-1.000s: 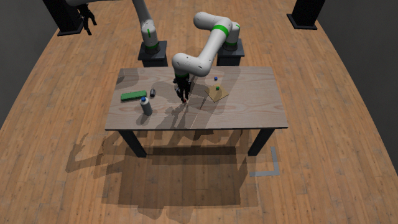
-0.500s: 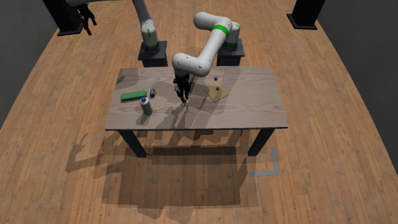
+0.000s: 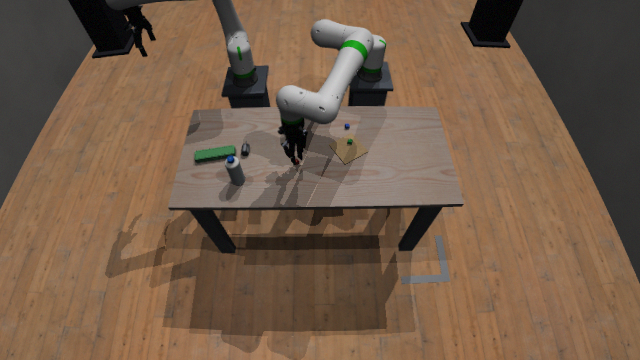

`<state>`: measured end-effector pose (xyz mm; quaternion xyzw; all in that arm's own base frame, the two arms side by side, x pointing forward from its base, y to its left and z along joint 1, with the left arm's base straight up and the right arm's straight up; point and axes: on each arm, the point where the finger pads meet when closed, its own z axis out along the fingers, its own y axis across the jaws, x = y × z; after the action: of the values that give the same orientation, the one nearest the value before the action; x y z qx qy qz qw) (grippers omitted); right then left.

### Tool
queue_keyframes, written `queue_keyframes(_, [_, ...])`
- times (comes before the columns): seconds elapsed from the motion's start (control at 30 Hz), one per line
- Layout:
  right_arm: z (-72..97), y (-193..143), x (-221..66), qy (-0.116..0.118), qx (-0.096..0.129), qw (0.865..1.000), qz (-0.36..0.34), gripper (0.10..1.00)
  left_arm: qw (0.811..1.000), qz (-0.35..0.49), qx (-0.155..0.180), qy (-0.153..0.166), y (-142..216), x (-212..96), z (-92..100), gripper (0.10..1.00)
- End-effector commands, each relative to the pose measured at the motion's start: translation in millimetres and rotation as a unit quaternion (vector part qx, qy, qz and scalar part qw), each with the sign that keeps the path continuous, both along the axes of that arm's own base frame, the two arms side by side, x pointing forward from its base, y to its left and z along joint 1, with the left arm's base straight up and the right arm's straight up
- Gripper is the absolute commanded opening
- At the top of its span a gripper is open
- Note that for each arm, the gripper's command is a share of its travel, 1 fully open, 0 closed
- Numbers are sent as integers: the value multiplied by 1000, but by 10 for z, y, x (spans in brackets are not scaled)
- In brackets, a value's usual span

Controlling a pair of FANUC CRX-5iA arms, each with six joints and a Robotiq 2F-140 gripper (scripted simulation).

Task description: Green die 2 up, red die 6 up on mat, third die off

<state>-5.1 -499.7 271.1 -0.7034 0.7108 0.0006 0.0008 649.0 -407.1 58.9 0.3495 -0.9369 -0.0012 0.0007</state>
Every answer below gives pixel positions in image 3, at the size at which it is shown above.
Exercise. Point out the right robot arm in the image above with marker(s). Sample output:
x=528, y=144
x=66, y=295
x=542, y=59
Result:
x=238, y=48

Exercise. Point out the white plastic bottle with blue cap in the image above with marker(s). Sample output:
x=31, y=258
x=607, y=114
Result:
x=234, y=169

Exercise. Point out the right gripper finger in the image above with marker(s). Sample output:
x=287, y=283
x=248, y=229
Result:
x=138, y=40
x=148, y=26

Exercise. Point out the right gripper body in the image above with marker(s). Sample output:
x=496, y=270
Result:
x=137, y=18

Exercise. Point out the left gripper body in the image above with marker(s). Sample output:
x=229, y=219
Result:
x=293, y=136

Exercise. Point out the tan square mat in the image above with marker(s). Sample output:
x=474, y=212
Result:
x=347, y=152

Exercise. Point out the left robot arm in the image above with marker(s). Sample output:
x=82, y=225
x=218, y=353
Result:
x=323, y=107

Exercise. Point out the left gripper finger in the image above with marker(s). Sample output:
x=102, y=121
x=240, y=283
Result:
x=301, y=144
x=290, y=152

